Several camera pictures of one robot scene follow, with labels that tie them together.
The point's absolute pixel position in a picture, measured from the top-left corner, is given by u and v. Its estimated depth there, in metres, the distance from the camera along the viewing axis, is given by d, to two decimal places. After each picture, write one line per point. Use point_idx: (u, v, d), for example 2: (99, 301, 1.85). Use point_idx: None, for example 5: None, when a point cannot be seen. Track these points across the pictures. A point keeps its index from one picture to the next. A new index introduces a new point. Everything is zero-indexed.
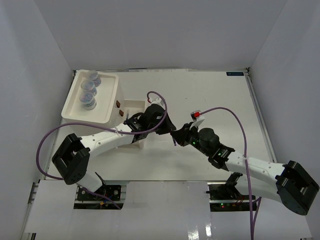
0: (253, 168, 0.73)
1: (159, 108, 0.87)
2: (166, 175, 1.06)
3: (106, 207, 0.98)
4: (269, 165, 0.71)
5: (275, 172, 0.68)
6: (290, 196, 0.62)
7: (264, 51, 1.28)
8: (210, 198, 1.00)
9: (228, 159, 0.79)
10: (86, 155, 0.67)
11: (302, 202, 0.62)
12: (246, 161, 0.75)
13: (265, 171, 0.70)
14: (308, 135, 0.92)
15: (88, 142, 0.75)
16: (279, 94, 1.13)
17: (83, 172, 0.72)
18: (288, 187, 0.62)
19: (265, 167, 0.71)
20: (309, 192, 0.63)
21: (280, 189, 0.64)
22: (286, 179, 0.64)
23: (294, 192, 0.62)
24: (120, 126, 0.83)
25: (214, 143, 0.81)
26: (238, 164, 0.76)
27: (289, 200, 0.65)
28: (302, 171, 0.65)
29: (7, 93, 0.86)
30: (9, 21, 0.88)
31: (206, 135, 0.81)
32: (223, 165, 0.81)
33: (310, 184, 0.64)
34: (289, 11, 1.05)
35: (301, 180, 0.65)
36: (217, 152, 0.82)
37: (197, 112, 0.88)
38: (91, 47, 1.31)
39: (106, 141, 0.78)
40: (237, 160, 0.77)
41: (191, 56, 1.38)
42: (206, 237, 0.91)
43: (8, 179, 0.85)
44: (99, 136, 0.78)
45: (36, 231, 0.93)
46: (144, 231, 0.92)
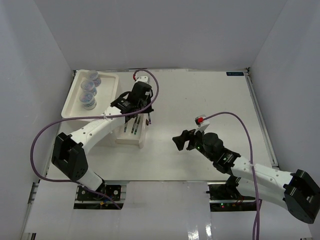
0: (260, 175, 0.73)
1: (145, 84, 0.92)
2: (166, 175, 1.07)
3: (106, 207, 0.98)
4: (277, 173, 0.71)
5: (283, 181, 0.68)
6: (297, 204, 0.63)
7: (264, 52, 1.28)
8: (210, 198, 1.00)
9: (234, 165, 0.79)
10: (79, 151, 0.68)
11: (309, 211, 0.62)
12: (253, 169, 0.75)
13: (273, 179, 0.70)
14: (308, 135, 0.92)
15: (79, 137, 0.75)
16: (279, 94, 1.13)
17: (84, 165, 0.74)
18: (295, 196, 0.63)
19: (272, 175, 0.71)
20: (315, 200, 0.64)
21: (287, 197, 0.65)
22: (294, 188, 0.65)
23: (302, 201, 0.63)
24: (108, 109, 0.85)
25: (219, 148, 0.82)
26: (244, 170, 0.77)
27: (296, 208, 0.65)
28: (310, 180, 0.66)
29: (7, 93, 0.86)
30: (9, 21, 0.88)
31: (210, 140, 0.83)
32: (228, 171, 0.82)
33: (316, 193, 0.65)
34: (289, 11, 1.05)
35: (308, 189, 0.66)
36: (222, 157, 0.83)
37: (200, 118, 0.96)
38: (91, 47, 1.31)
39: (97, 130, 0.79)
40: (244, 167, 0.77)
41: (191, 56, 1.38)
42: (207, 237, 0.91)
43: (8, 178, 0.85)
44: (89, 127, 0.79)
45: (36, 231, 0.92)
46: (144, 231, 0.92)
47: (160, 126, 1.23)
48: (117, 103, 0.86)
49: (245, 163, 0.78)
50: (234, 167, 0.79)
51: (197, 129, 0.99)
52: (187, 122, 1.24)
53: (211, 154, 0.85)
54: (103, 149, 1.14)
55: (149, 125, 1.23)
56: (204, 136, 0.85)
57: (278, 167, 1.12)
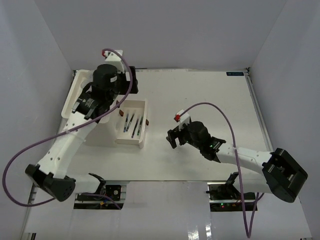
0: (243, 157, 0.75)
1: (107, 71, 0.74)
2: (166, 175, 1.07)
3: (106, 207, 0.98)
4: (257, 152, 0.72)
5: (263, 160, 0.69)
6: (275, 180, 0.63)
7: (264, 51, 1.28)
8: (210, 198, 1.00)
9: (219, 150, 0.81)
10: (53, 182, 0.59)
11: (289, 188, 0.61)
12: (237, 150, 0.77)
13: (253, 159, 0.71)
14: (308, 135, 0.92)
15: (46, 165, 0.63)
16: (279, 94, 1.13)
17: (69, 184, 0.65)
18: (272, 172, 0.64)
19: (253, 155, 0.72)
20: (296, 179, 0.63)
21: (265, 175, 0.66)
22: (272, 165, 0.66)
23: (280, 177, 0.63)
24: (71, 118, 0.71)
25: (204, 135, 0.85)
26: (228, 154, 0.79)
27: (276, 187, 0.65)
28: (289, 159, 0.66)
29: (7, 93, 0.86)
30: (9, 21, 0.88)
31: (195, 128, 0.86)
32: (215, 157, 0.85)
33: (297, 171, 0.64)
34: (289, 11, 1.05)
35: (289, 167, 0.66)
36: (208, 144, 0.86)
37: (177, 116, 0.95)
38: (91, 47, 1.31)
39: (66, 150, 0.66)
40: (227, 151, 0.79)
41: (191, 56, 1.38)
42: (206, 237, 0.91)
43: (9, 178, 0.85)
44: (55, 149, 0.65)
45: (36, 231, 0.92)
46: (144, 231, 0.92)
47: (160, 126, 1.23)
48: (79, 106, 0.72)
49: (228, 147, 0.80)
50: (219, 151, 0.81)
51: (179, 126, 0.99)
52: None
53: (198, 143, 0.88)
54: (103, 148, 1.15)
55: (149, 125, 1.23)
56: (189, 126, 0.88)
57: None
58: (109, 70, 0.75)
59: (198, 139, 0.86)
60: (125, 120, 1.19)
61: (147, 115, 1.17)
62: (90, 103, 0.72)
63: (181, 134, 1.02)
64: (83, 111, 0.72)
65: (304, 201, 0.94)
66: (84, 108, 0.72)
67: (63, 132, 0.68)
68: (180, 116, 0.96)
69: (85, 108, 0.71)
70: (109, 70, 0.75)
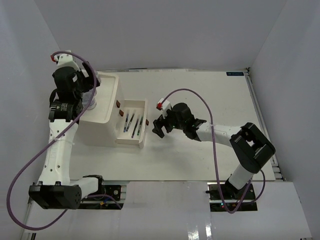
0: (217, 131, 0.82)
1: (67, 73, 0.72)
2: (166, 175, 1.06)
3: (106, 207, 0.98)
4: (229, 127, 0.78)
5: (232, 133, 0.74)
6: (241, 150, 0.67)
7: (263, 51, 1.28)
8: (210, 198, 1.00)
9: (199, 128, 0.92)
10: (61, 189, 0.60)
11: (253, 157, 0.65)
12: (213, 127, 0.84)
13: (225, 132, 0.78)
14: (308, 135, 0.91)
15: (48, 178, 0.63)
16: (279, 94, 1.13)
17: (76, 190, 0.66)
18: (239, 142, 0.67)
19: (225, 129, 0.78)
20: (264, 150, 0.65)
21: (233, 145, 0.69)
22: (239, 136, 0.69)
23: (245, 147, 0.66)
24: (52, 125, 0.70)
25: (186, 115, 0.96)
26: (205, 131, 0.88)
27: (243, 158, 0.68)
28: (257, 132, 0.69)
29: (7, 93, 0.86)
30: (9, 21, 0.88)
31: (178, 108, 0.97)
32: (196, 135, 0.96)
33: (265, 144, 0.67)
34: (289, 12, 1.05)
35: (257, 140, 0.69)
36: (191, 124, 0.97)
37: (159, 104, 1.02)
38: (91, 47, 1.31)
39: (61, 157, 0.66)
40: (205, 128, 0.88)
41: (191, 56, 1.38)
42: (206, 237, 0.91)
43: (9, 178, 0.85)
44: (51, 159, 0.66)
45: (36, 231, 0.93)
46: (144, 231, 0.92)
47: None
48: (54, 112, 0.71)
49: (207, 125, 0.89)
50: (199, 129, 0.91)
51: (162, 114, 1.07)
52: None
53: (181, 122, 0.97)
54: (104, 149, 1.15)
55: (149, 125, 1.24)
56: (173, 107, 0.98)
57: (278, 167, 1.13)
58: (68, 71, 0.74)
59: (181, 118, 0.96)
60: (125, 120, 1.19)
61: (146, 115, 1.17)
62: (65, 107, 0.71)
63: (166, 122, 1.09)
64: (62, 116, 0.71)
65: (305, 201, 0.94)
66: (62, 114, 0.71)
67: (52, 140, 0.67)
68: (162, 104, 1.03)
69: (64, 113, 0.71)
70: (68, 71, 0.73)
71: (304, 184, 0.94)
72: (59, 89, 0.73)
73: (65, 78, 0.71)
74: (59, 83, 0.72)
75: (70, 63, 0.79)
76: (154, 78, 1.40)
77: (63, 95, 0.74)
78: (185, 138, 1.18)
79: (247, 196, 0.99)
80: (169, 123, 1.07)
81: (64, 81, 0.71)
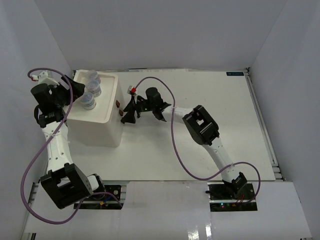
0: (178, 111, 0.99)
1: (42, 87, 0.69)
2: (166, 175, 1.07)
3: (106, 207, 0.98)
4: (185, 109, 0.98)
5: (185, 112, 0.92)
6: (190, 127, 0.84)
7: (264, 51, 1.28)
8: (210, 198, 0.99)
9: (165, 109, 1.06)
10: (74, 167, 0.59)
11: (200, 133, 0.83)
12: (174, 110, 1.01)
13: (181, 112, 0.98)
14: (308, 135, 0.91)
15: (56, 165, 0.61)
16: (279, 94, 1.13)
17: (85, 177, 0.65)
18: (189, 120, 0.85)
19: (181, 110, 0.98)
20: (208, 127, 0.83)
21: (185, 122, 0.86)
22: (190, 116, 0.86)
23: (193, 124, 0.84)
24: (46, 130, 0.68)
25: (157, 99, 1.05)
26: (168, 112, 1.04)
27: (193, 133, 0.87)
28: (205, 113, 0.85)
29: (7, 93, 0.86)
30: (10, 21, 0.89)
31: (151, 93, 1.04)
32: (163, 117, 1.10)
33: (209, 122, 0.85)
34: (289, 12, 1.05)
35: (204, 119, 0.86)
36: (159, 108, 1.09)
37: (133, 89, 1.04)
38: (91, 47, 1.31)
39: (63, 145, 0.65)
40: (168, 109, 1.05)
41: (191, 56, 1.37)
42: (206, 237, 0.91)
43: (9, 179, 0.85)
44: (53, 150, 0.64)
45: (36, 231, 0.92)
46: (144, 231, 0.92)
47: (159, 126, 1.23)
48: (43, 120, 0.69)
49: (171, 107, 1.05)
50: (164, 111, 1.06)
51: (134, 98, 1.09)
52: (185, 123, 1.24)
53: (152, 105, 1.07)
54: (103, 149, 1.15)
55: (148, 124, 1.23)
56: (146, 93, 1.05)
57: (278, 167, 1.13)
58: (44, 85, 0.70)
59: (152, 102, 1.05)
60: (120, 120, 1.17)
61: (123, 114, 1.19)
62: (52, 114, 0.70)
63: (138, 107, 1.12)
64: (52, 121, 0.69)
65: (305, 201, 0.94)
66: (52, 121, 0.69)
67: (49, 138, 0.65)
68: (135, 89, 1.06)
69: (53, 118, 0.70)
70: (44, 85, 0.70)
71: (305, 184, 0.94)
72: (40, 105, 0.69)
73: (42, 93, 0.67)
74: (37, 99, 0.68)
75: (46, 79, 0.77)
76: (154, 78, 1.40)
77: (45, 108, 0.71)
78: (185, 138, 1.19)
79: (247, 195, 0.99)
80: (140, 107, 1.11)
81: (41, 95, 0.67)
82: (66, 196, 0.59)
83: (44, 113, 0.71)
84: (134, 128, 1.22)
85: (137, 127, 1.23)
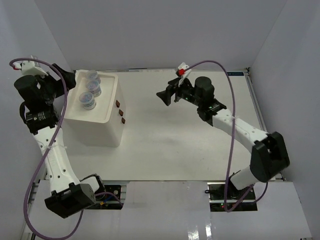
0: (238, 128, 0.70)
1: (28, 81, 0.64)
2: (167, 175, 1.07)
3: (106, 207, 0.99)
4: (253, 129, 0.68)
5: (256, 138, 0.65)
6: (259, 160, 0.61)
7: (263, 51, 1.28)
8: (210, 198, 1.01)
9: (217, 114, 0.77)
10: (80, 187, 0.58)
11: (269, 170, 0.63)
12: (235, 121, 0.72)
13: (247, 134, 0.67)
14: (308, 135, 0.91)
15: (60, 185, 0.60)
16: (279, 94, 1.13)
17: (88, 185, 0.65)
18: (261, 151, 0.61)
19: (248, 130, 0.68)
20: (279, 163, 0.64)
21: (253, 151, 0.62)
22: (263, 144, 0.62)
23: (265, 158, 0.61)
24: (39, 138, 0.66)
25: (209, 94, 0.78)
26: (224, 121, 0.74)
27: (256, 165, 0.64)
28: (281, 145, 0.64)
29: (7, 93, 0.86)
30: (9, 21, 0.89)
31: (202, 84, 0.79)
32: (210, 119, 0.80)
33: (282, 158, 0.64)
34: (289, 11, 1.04)
35: (275, 152, 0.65)
36: (207, 105, 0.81)
37: (182, 70, 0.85)
38: (91, 46, 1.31)
39: (63, 161, 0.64)
40: (225, 117, 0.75)
41: (191, 56, 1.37)
42: (206, 237, 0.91)
43: (8, 179, 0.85)
44: (53, 166, 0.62)
45: (35, 232, 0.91)
46: (144, 231, 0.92)
47: (160, 126, 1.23)
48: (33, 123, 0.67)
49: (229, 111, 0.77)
50: (216, 114, 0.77)
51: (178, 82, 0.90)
52: (185, 123, 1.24)
53: (198, 98, 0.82)
54: (103, 149, 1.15)
55: (148, 124, 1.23)
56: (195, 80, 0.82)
57: None
58: (29, 78, 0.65)
59: (201, 95, 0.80)
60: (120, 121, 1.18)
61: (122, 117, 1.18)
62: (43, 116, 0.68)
63: (179, 91, 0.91)
64: (44, 125, 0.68)
65: (305, 201, 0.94)
66: (44, 123, 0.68)
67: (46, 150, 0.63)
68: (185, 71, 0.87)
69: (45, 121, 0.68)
70: (29, 78, 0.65)
71: (305, 184, 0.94)
72: (29, 103, 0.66)
73: (29, 88, 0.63)
74: (24, 95, 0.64)
75: (32, 68, 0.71)
76: (154, 78, 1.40)
77: (33, 105, 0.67)
78: (185, 138, 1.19)
79: (247, 196, 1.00)
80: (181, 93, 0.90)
81: (28, 90, 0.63)
82: (72, 209, 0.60)
83: (34, 114, 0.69)
84: (135, 128, 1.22)
85: (137, 127, 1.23)
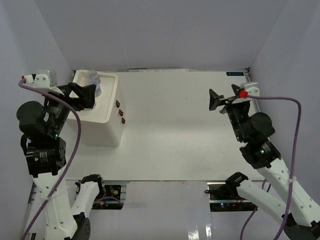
0: (294, 196, 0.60)
1: (32, 116, 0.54)
2: (167, 175, 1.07)
3: (106, 207, 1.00)
4: (308, 202, 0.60)
5: (313, 216, 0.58)
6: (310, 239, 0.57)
7: (264, 51, 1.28)
8: (210, 198, 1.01)
9: (271, 166, 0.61)
10: None
11: None
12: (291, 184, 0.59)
13: (303, 207, 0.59)
14: (308, 135, 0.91)
15: (55, 236, 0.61)
16: (279, 94, 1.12)
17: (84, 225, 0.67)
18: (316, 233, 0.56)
19: (305, 203, 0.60)
20: None
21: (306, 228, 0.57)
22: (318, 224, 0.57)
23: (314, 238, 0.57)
24: (39, 182, 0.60)
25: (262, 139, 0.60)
26: (278, 180, 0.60)
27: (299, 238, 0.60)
28: None
29: (7, 93, 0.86)
30: (10, 21, 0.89)
31: (261, 123, 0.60)
32: (257, 164, 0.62)
33: None
34: (290, 11, 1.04)
35: None
36: (257, 146, 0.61)
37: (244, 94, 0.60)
38: (91, 46, 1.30)
39: (62, 212, 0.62)
40: (280, 176, 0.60)
41: (191, 56, 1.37)
42: (207, 237, 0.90)
43: (7, 179, 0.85)
44: (51, 216, 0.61)
45: (36, 231, 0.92)
46: (143, 231, 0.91)
47: (160, 126, 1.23)
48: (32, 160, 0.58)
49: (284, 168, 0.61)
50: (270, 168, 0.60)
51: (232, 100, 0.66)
52: (185, 123, 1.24)
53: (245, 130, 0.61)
54: (103, 149, 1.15)
55: (148, 125, 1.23)
56: (253, 114, 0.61)
57: None
58: (37, 112, 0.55)
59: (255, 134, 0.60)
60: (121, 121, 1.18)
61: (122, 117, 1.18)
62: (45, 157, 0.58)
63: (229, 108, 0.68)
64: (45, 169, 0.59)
65: None
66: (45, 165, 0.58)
67: (43, 202, 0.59)
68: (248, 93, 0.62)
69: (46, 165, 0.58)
70: (35, 113, 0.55)
71: (305, 184, 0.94)
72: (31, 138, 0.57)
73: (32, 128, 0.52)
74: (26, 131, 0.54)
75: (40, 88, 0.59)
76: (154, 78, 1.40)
77: (35, 139, 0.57)
78: (184, 139, 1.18)
79: None
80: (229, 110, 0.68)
81: (31, 129, 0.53)
82: None
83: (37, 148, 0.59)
84: (135, 129, 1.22)
85: (137, 127, 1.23)
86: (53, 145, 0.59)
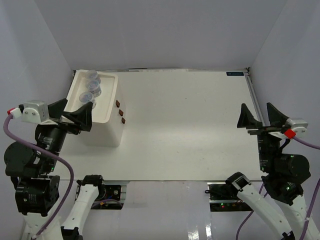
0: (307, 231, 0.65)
1: (19, 162, 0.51)
2: (168, 175, 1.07)
3: (106, 207, 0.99)
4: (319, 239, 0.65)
5: None
6: None
7: (263, 51, 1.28)
8: (210, 198, 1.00)
9: (292, 203, 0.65)
10: None
11: None
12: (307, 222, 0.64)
13: None
14: None
15: None
16: (279, 94, 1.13)
17: None
18: None
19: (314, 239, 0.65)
20: None
21: None
22: None
23: None
24: (28, 218, 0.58)
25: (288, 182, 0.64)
26: (296, 216, 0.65)
27: None
28: None
29: (7, 93, 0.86)
30: (10, 21, 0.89)
31: (297, 169, 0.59)
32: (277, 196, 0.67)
33: None
34: (289, 12, 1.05)
35: None
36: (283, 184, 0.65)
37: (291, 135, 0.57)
38: (91, 47, 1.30)
39: None
40: (298, 212, 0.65)
41: (191, 56, 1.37)
42: (206, 237, 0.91)
43: (7, 179, 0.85)
44: None
45: None
46: (144, 231, 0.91)
47: (160, 126, 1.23)
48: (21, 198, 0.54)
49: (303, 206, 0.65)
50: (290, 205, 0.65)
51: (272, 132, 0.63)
52: (185, 123, 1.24)
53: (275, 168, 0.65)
54: (103, 149, 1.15)
55: (148, 125, 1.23)
56: (288, 155, 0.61)
57: None
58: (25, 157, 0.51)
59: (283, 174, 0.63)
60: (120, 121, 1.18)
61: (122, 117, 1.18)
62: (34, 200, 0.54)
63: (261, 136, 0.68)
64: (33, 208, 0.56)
65: None
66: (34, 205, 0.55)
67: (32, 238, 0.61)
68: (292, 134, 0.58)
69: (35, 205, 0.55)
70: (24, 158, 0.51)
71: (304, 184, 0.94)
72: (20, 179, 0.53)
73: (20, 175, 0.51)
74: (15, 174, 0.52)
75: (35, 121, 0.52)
76: (154, 78, 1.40)
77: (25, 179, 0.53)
78: (184, 139, 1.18)
79: None
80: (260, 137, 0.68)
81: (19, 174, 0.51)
82: None
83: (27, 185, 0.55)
84: (135, 129, 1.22)
85: (137, 127, 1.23)
86: (41, 188, 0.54)
